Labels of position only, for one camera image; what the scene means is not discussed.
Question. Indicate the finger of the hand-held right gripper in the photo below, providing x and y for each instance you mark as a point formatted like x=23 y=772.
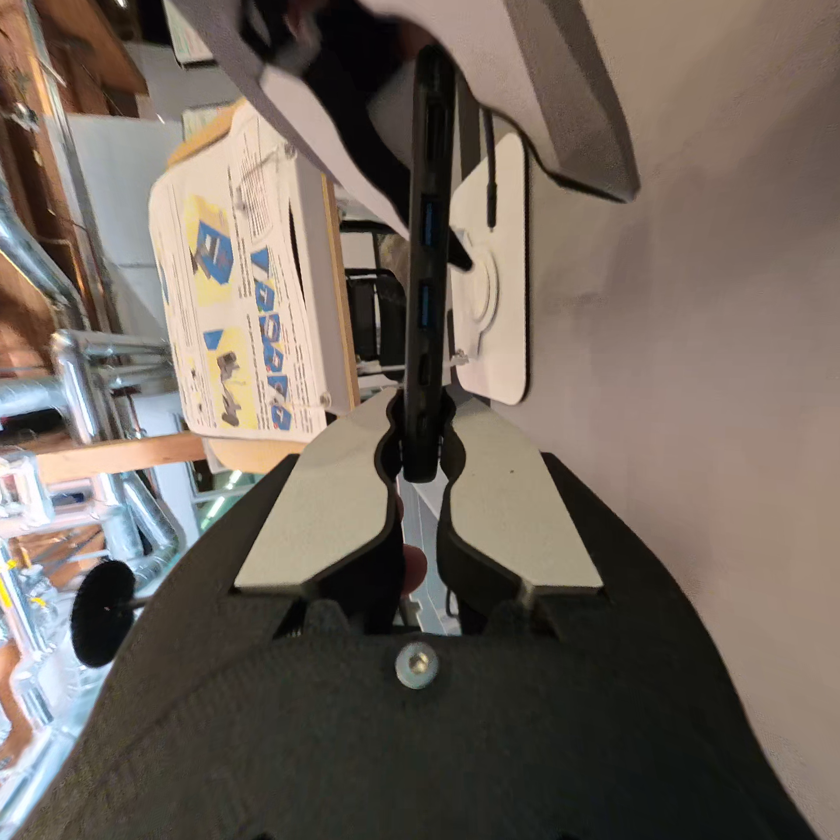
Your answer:
x=558 y=85
x=308 y=124

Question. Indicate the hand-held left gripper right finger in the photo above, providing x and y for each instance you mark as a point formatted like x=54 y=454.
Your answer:
x=518 y=518

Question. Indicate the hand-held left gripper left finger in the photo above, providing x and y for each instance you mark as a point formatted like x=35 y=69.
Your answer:
x=315 y=518

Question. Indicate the black Anker USB hub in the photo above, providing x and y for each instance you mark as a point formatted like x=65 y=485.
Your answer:
x=430 y=328

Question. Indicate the person's left hand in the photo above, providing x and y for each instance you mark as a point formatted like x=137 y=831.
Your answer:
x=415 y=569

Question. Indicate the instruction sheet on stand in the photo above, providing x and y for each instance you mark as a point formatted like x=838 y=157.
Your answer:
x=344 y=295

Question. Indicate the black pole stand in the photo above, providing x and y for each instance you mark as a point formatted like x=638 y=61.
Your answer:
x=102 y=613

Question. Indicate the silver conduit pipes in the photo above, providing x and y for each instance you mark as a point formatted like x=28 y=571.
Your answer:
x=85 y=380

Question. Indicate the silver round duct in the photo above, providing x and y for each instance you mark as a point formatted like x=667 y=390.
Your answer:
x=154 y=525

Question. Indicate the wooden post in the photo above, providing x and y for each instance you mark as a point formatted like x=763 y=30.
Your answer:
x=118 y=456

